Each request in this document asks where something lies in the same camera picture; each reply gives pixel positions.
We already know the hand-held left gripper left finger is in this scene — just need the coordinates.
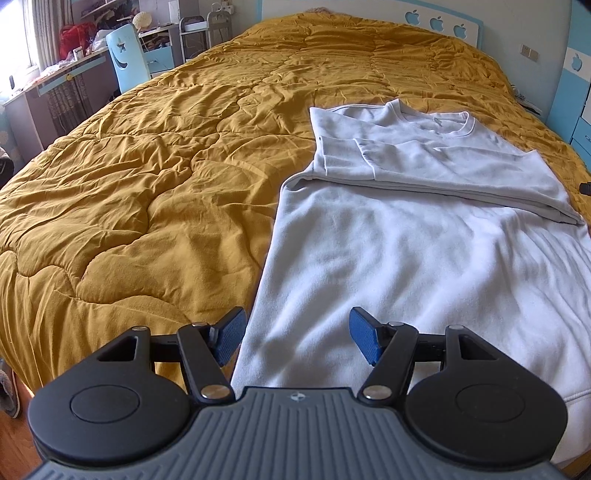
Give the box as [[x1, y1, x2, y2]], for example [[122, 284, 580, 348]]
[[95, 307, 247, 403]]

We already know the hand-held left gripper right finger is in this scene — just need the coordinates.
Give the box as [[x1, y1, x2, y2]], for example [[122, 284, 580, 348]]
[[349, 307, 502, 403]]

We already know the white printed sweatshirt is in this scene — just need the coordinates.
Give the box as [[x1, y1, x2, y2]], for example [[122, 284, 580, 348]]
[[229, 178, 591, 467]]

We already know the mustard yellow quilt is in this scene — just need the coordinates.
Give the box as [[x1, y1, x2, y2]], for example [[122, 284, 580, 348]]
[[0, 11, 591, 393]]

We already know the folded light grey sweatshirt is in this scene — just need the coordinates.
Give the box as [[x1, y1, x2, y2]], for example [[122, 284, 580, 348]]
[[283, 100, 585, 227]]

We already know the grey slipper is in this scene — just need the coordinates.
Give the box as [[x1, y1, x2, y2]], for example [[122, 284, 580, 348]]
[[0, 357, 22, 419]]

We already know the blue drawer unit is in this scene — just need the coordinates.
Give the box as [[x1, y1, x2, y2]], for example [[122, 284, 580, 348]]
[[143, 46, 177, 78]]

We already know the light blue chair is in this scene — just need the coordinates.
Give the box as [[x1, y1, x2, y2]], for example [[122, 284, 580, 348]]
[[106, 24, 152, 95]]

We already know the blue and white bedside cabinet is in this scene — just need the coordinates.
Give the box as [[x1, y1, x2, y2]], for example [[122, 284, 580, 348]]
[[545, 41, 591, 168]]

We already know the cluttered desk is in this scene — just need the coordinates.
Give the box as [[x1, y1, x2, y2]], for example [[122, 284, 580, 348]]
[[4, 46, 116, 155]]

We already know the grey metal rack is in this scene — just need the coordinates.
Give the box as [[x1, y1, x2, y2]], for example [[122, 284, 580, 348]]
[[179, 8, 237, 63]]

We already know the white headboard with blue cutouts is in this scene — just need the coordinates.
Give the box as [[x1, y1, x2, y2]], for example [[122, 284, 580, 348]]
[[261, 0, 485, 49]]

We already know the red bag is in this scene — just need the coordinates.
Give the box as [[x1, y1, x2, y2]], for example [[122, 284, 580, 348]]
[[60, 24, 96, 59]]

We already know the patterned curtain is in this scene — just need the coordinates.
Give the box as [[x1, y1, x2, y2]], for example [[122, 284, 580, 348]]
[[21, 0, 64, 70]]

